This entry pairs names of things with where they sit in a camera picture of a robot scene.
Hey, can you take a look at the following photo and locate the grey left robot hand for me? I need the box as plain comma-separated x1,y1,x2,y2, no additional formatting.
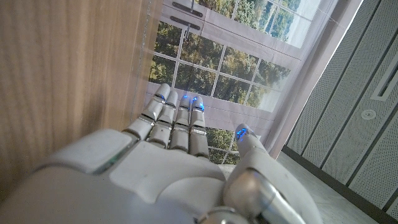
0,83,324,224

